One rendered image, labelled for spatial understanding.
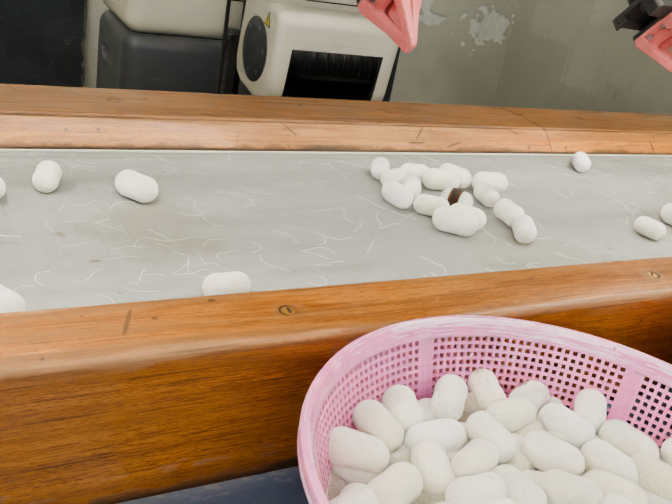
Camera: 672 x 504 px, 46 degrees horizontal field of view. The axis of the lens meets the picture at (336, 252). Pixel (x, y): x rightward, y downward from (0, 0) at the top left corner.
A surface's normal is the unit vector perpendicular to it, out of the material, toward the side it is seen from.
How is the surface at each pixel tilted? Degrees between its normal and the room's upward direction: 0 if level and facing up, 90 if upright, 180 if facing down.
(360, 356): 75
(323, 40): 98
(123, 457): 90
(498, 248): 0
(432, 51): 90
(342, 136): 45
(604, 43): 90
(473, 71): 90
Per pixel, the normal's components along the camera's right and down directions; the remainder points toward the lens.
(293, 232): 0.18, -0.89
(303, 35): 0.40, 0.57
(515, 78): -0.88, 0.03
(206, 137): 0.45, -0.32
